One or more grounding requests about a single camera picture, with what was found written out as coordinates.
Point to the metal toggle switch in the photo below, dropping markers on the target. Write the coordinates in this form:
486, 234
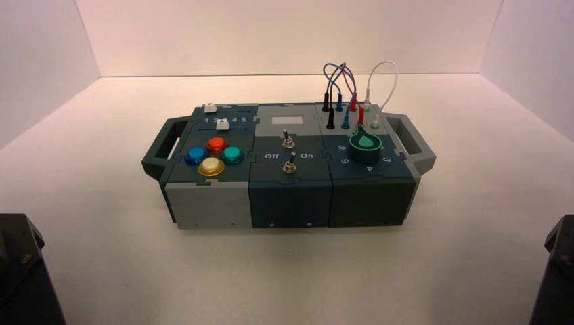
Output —
291, 164
287, 139

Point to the green push button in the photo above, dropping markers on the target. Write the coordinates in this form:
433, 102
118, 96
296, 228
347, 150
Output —
232, 154

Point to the dark rotary knob green pointer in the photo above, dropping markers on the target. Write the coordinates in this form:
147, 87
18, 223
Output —
365, 145

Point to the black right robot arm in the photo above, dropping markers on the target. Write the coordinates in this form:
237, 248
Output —
556, 278

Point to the grey and teal task box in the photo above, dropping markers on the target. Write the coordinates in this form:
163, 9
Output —
290, 197

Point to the yellow push button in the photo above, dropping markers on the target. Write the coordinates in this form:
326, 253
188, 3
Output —
210, 167

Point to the white slider knob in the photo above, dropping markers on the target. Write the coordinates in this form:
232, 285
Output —
222, 125
210, 108

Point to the red push button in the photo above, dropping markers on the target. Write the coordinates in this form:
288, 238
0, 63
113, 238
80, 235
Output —
217, 144

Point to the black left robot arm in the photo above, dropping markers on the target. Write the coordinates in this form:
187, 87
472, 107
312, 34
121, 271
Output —
22, 278

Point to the blue push button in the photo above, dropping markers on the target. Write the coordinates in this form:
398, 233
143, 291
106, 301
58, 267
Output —
195, 155

